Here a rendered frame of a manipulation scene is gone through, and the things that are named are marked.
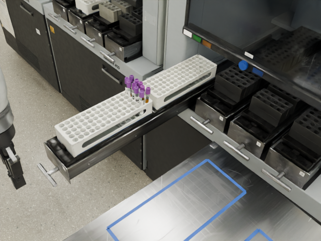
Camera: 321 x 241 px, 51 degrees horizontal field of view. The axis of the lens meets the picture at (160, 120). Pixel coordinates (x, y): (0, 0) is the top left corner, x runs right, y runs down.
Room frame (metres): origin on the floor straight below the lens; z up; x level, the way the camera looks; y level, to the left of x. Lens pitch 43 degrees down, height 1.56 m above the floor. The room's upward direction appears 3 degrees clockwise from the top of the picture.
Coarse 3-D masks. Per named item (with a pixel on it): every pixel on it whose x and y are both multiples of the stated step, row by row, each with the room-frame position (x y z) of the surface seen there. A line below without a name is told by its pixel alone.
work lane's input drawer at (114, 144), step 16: (192, 96) 0.93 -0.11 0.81; (160, 112) 0.84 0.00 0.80; (176, 112) 0.88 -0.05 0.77; (128, 128) 0.74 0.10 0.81; (144, 128) 0.77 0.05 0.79; (48, 144) 0.66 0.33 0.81; (112, 144) 0.69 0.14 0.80; (64, 160) 0.60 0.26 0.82; (80, 160) 0.61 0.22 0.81; (96, 160) 0.64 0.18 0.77; (48, 176) 0.59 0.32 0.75; (64, 176) 0.60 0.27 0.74
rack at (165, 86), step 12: (192, 60) 1.07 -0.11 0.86; (204, 60) 1.07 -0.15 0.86; (168, 72) 1.00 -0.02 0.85; (180, 72) 0.98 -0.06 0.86; (192, 72) 0.99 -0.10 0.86; (204, 72) 0.99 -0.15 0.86; (144, 84) 0.92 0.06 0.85; (156, 84) 0.91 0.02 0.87; (168, 84) 0.92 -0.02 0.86; (180, 84) 0.93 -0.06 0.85; (192, 84) 0.99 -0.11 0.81; (156, 96) 0.84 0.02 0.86; (168, 96) 0.92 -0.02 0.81; (156, 108) 0.84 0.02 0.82
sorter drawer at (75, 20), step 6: (72, 12) 1.51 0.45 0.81; (78, 12) 1.49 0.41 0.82; (96, 12) 1.50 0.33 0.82; (72, 18) 1.51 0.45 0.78; (78, 18) 1.46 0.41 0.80; (84, 18) 1.46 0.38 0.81; (90, 18) 1.47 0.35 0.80; (72, 24) 1.51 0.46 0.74; (78, 24) 1.47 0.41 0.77; (84, 24) 1.44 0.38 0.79; (72, 30) 1.44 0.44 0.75; (84, 30) 1.44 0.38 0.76
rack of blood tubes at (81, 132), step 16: (128, 96) 0.84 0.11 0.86; (144, 96) 0.84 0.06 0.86; (96, 112) 0.76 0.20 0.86; (112, 112) 0.76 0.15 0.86; (128, 112) 0.77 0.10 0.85; (144, 112) 0.80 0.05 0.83; (64, 128) 0.68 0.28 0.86; (80, 128) 0.69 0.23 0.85; (96, 128) 0.70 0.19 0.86; (112, 128) 0.75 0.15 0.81; (64, 144) 0.65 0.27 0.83; (80, 144) 0.63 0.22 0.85; (96, 144) 0.67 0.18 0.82
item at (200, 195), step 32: (192, 160) 0.62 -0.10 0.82; (224, 160) 0.63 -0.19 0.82; (160, 192) 0.51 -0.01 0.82; (192, 192) 0.51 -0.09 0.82; (224, 192) 0.52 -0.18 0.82; (256, 192) 0.52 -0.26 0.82; (96, 224) 0.41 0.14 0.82; (128, 224) 0.41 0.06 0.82; (160, 224) 0.42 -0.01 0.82; (192, 224) 0.42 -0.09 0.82; (224, 224) 0.43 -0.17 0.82; (256, 224) 0.43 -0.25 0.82; (288, 224) 0.43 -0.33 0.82
